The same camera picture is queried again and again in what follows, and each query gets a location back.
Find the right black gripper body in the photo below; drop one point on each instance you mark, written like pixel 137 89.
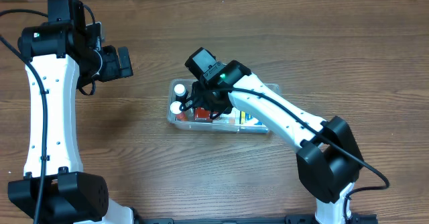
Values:
pixel 200 100

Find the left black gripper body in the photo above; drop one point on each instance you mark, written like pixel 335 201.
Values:
pixel 124 62

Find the red medicine box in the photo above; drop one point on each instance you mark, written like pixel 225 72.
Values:
pixel 202 115

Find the white Hansaplast plaster box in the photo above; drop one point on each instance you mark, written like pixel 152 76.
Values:
pixel 233 118

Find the blue VapoDrops lozenge box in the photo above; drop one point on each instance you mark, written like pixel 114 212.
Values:
pixel 250 124

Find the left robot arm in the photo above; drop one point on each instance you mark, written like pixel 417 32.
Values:
pixel 61 57

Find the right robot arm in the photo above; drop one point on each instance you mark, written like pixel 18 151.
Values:
pixel 326 151

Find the dark bottle white cap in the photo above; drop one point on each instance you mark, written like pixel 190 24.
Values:
pixel 180 92

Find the orange bottle white cap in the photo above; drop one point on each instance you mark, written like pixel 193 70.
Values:
pixel 175 109

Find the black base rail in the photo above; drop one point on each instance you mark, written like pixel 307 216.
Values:
pixel 290 219

